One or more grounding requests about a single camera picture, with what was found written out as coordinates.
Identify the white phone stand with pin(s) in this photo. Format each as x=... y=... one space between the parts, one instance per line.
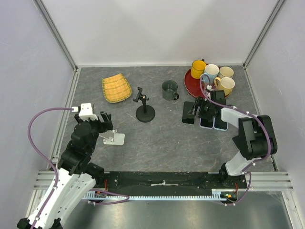
x=111 y=137

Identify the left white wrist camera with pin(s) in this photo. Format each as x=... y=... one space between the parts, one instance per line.
x=85 y=112

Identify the black round phone stand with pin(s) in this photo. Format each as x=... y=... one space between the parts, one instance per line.
x=144 y=113

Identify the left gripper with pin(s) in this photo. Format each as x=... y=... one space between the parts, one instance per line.
x=106 y=125

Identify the red round tray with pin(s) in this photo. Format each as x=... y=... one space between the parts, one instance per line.
x=192 y=85

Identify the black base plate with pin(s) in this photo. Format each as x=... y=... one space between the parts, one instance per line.
x=165 y=184

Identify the dark green mug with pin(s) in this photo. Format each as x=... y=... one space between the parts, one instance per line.
x=169 y=90

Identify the cream mug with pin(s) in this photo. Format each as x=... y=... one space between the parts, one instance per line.
x=226 y=71

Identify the light blue case phone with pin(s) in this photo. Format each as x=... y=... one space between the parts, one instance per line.
x=219 y=124

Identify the pale yellow mug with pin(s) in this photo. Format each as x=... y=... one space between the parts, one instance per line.
x=226 y=84

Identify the white light blue mug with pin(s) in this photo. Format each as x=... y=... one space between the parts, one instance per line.
x=211 y=72

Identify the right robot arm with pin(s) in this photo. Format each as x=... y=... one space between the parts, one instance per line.
x=255 y=139

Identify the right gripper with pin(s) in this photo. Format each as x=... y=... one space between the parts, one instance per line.
x=198 y=102

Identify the yellow woven basket tray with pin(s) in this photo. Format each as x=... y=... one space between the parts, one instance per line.
x=116 y=88

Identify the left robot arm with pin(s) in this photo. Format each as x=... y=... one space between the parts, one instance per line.
x=74 y=176

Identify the light blue cable duct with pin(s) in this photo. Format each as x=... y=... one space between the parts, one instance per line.
x=94 y=196

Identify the purple case phone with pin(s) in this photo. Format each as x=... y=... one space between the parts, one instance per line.
x=207 y=123

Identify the clear case phone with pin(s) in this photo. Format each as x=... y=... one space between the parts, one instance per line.
x=188 y=116

